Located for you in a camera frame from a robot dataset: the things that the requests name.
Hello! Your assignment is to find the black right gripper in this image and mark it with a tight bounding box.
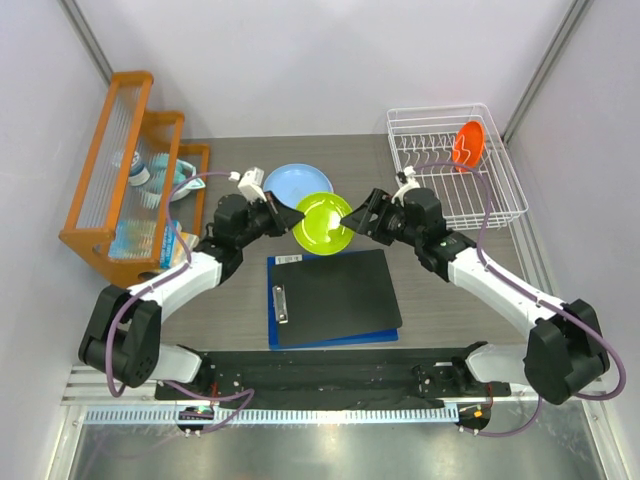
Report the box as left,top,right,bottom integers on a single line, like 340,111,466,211
340,188,423,248

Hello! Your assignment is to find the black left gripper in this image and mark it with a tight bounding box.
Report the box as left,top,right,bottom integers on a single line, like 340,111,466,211
235,191,303,249

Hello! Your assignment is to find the blue plate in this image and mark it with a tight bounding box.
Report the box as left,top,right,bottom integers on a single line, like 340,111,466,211
263,163,334,208

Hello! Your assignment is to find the green plate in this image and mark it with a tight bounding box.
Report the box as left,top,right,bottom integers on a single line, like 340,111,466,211
293,192,354,256

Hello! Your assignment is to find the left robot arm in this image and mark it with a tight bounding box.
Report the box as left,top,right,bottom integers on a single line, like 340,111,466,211
78,193,304,399

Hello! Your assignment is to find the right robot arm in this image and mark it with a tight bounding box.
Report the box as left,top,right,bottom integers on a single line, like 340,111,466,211
341,188,610,405

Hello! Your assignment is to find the orange wooden shelf rack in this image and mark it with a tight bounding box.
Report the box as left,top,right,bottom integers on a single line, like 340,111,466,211
59,71,210,287

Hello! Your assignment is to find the black clipboard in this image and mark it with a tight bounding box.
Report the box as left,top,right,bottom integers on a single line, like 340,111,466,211
271,249,403,346

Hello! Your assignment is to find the white and teal bowl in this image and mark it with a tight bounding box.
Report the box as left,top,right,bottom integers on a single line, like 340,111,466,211
171,159,206,202

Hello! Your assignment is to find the blue folder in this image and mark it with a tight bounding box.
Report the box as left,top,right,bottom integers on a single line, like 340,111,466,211
266,254,399,351

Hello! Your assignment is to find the orange plate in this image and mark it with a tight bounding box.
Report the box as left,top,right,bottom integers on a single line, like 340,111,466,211
452,121,485,173

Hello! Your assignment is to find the teal scrub brush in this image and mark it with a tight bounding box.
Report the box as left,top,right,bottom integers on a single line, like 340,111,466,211
140,153,169,209

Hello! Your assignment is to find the small white blue jar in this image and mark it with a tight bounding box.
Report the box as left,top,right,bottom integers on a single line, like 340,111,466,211
128,151,150,187

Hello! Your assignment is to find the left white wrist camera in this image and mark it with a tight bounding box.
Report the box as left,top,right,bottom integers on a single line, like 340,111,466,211
229,167,266,203

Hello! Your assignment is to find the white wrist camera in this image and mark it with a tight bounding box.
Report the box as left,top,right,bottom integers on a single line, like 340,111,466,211
394,166,421,197
229,167,266,203

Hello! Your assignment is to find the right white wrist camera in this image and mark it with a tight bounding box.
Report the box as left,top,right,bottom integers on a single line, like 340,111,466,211
394,166,421,197

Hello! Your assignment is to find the white wire dish rack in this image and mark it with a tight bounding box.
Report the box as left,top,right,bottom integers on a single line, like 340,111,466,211
386,103,528,230

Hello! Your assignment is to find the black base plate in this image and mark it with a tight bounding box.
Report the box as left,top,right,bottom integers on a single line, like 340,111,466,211
153,348,512,412

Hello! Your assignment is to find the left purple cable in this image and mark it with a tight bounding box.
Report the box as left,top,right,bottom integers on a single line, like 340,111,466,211
105,171,257,434

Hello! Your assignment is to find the aluminium frame rail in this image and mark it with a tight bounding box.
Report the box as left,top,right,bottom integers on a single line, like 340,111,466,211
59,359,611,426

